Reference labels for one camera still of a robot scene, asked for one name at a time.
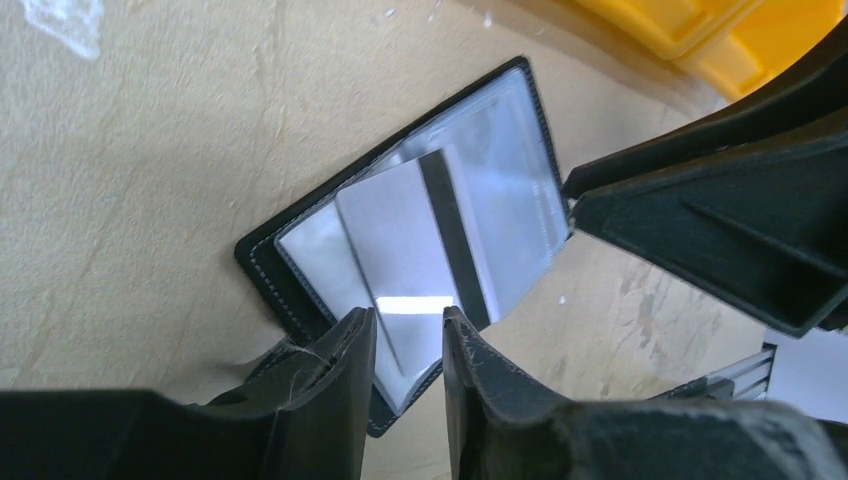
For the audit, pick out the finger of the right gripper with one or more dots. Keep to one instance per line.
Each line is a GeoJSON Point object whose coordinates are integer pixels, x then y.
{"type": "Point", "coordinates": [813, 87]}
{"type": "Point", "coordinates": [763, 230]}

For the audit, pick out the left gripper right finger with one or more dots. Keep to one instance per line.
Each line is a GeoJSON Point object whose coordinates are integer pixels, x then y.
{"type": "Point", "coordinates": [504, 424]}

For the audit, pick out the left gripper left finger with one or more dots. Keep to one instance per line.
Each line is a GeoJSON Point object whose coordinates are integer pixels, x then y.
{"type": "Point", "coordinates": [302, 415]}

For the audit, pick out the white card black stripe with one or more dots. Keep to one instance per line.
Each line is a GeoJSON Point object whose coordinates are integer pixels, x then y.
{"type": "Point", "coordinates": [411, 245]}

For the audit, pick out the black leather card holder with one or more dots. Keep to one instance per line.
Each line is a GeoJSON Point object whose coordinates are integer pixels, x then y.
{"type": "Point", "coordinates": [501, 160]}

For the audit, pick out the middle yellow bin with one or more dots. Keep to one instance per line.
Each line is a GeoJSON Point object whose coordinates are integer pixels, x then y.
{"type": "Point", "coordinates": [759, 44]}

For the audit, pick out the yellow bin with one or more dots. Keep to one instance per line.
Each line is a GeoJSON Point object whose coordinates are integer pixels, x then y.
{"type": "Point", "coordinates": [759, 44]}
{"type": "Point", "coordinates": [670, 28]}

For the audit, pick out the left yellow bin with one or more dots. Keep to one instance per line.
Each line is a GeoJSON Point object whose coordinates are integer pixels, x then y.
{"type": "Point", "coordinates": [670, 28]}

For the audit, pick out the aluminium frame rail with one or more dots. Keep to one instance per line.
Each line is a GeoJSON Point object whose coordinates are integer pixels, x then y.
{"type": "Point", "coordinates": [747, 379]}

